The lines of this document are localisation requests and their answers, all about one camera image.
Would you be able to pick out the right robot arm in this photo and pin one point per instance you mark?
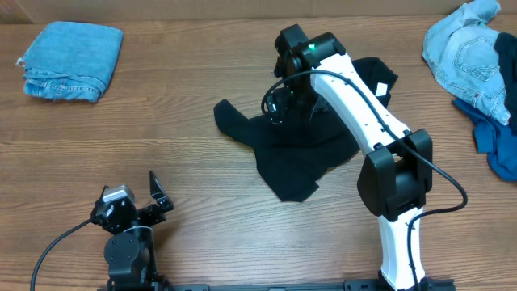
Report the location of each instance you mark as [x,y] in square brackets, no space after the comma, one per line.
[392,183]

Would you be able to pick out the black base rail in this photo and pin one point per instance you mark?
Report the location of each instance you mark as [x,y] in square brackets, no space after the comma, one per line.
[348,285]

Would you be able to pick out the navy blue garment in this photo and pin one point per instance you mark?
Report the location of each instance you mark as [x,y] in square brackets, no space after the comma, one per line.
[505,46]

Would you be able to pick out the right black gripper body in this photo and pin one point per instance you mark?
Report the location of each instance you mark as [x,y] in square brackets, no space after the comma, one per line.
[277,107]

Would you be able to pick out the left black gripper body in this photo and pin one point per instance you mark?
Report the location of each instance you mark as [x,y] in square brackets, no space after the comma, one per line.
[142,212]

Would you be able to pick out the folded blue jeans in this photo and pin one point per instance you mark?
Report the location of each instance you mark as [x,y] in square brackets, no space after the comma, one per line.
[71,61]

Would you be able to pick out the royal blue garment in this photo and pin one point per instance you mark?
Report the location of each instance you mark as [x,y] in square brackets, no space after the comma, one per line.
[493,139]

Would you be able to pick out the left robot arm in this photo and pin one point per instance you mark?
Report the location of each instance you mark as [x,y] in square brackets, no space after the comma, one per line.
[130,253]

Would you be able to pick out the light blue denim jeans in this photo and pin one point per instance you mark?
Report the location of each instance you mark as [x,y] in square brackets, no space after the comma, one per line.
[459,50]

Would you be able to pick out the black t-shirt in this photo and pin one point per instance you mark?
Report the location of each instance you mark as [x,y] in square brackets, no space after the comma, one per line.
[293,155]

